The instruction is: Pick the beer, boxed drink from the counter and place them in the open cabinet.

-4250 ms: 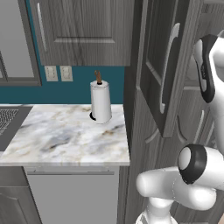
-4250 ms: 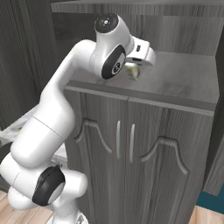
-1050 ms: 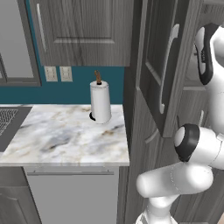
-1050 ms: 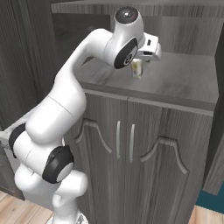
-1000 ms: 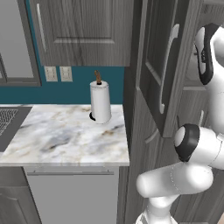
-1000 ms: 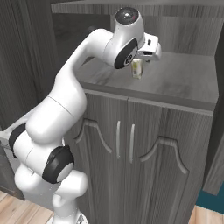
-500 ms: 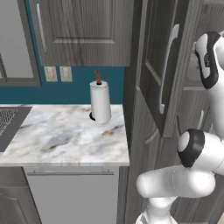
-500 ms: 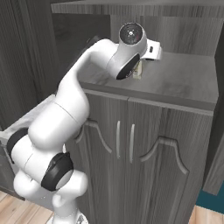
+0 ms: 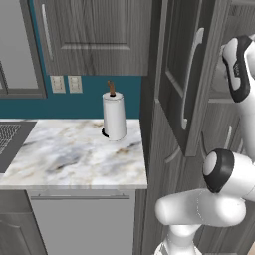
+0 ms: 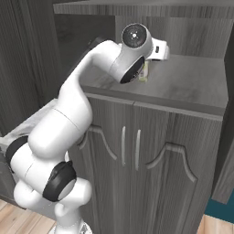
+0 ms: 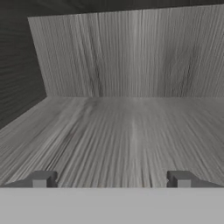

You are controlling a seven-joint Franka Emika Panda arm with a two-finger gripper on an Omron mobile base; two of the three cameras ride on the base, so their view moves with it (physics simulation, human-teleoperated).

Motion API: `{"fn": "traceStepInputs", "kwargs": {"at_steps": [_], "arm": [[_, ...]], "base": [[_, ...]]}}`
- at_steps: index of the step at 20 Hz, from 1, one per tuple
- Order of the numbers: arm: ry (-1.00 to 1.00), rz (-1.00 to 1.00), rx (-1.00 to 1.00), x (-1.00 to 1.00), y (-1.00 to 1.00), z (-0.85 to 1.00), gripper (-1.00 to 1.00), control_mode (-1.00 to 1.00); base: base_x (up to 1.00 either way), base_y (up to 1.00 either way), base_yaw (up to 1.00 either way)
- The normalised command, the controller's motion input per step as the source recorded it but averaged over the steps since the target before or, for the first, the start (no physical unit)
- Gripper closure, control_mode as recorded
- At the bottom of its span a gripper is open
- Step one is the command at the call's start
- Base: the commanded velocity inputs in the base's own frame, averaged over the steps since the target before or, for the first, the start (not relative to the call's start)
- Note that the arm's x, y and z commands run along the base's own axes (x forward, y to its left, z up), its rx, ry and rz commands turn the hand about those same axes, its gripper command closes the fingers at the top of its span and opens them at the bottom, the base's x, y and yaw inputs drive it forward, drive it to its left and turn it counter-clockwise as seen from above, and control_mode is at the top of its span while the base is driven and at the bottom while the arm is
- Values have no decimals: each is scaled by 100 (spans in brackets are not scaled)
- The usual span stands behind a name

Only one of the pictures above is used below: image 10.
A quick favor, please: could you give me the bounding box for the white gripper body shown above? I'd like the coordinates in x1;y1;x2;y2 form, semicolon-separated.
148;40;171;62

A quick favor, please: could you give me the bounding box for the pale green drink carton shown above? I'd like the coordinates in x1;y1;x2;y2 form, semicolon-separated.
138;59;151;83

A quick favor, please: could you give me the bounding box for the grey wood side cabinet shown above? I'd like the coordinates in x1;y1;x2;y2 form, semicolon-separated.
211;28;234;206

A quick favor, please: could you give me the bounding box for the tall grey wood cabinet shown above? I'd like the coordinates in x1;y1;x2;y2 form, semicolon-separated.
0;0;63;137

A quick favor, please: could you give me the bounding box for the grey wood cupboard door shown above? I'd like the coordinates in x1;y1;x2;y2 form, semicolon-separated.
67;92;135;234
132;101;224;234

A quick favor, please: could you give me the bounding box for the grey wood wall cabinet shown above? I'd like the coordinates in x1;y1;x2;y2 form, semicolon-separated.
52;0;234;20

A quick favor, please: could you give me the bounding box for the pale grey door handle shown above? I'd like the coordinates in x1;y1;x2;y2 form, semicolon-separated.
121;125;127;167
134;129;142;172

